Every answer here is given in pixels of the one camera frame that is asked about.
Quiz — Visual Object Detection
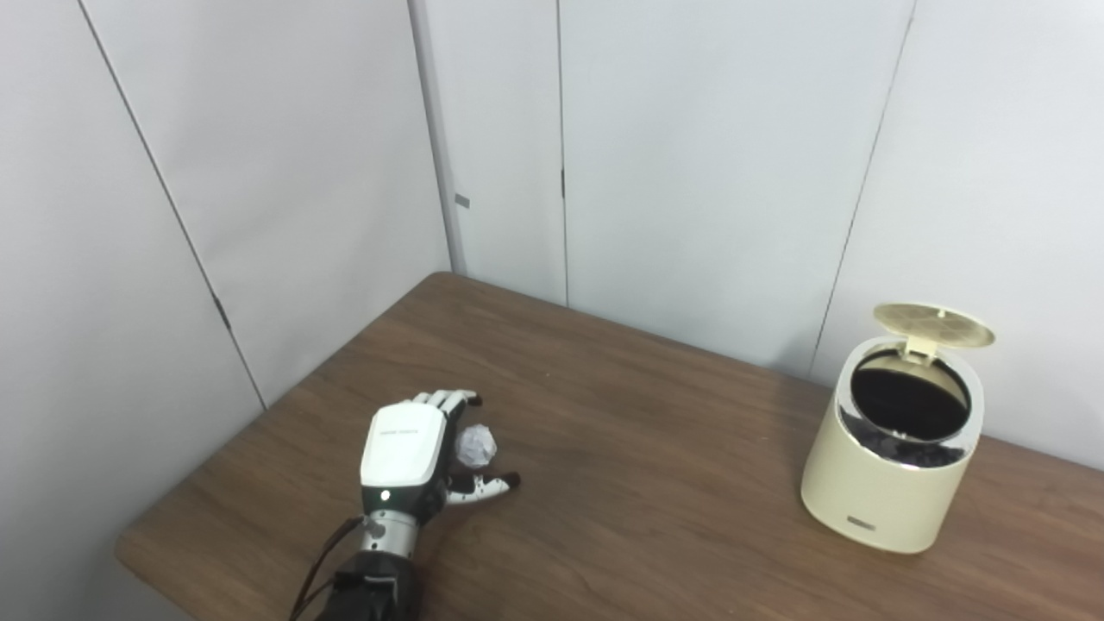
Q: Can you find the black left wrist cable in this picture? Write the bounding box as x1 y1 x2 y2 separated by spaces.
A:
287 516 365 621

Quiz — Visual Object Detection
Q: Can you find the cream-colored cylindrical bin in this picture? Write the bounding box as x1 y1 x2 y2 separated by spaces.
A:
800 302 995 555

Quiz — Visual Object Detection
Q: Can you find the round cream bin lid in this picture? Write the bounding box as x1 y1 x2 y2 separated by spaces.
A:
873 302 995 359

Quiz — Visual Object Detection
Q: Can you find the white and black left hand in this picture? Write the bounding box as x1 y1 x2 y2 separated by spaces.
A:
359 390 521 524

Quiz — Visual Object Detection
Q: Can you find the white paper ball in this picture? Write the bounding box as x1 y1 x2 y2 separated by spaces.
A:
455 424 498 469

